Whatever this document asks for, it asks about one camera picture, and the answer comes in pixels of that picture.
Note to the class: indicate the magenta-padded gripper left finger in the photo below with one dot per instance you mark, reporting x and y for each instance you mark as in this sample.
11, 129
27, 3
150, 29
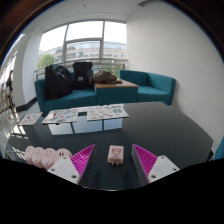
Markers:
65, 168

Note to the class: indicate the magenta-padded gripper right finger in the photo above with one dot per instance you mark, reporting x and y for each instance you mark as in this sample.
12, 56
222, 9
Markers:
163, 166

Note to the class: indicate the pink charger block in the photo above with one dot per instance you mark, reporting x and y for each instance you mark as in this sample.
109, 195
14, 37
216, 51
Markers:
115, 154

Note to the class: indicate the pink power strip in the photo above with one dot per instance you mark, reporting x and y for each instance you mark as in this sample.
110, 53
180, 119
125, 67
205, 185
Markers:
43, 156

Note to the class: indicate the teal chair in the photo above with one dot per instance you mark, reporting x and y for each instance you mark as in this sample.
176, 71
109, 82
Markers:
220, 150

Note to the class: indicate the small printed sticker sheet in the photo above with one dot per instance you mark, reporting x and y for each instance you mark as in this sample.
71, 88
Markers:
30, 119

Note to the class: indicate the teal two-seat sofa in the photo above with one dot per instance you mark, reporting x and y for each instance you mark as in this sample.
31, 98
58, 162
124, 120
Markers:
76, 98

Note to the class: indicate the teal armchair sofa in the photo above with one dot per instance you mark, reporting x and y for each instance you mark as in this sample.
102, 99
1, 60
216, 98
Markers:
156, 86

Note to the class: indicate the large black backpack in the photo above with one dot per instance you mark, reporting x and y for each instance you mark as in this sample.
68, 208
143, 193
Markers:
58, 81

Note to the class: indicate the black backpack with label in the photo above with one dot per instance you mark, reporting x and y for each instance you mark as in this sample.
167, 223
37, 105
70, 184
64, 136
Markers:
82, 75

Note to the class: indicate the brown bag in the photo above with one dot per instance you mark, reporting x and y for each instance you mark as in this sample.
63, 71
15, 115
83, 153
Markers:
105, 77

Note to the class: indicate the person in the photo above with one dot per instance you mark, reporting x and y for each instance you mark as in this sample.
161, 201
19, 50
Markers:
10, 83

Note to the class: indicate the metal window railing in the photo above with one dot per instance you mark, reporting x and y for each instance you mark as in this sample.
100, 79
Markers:
50, 66

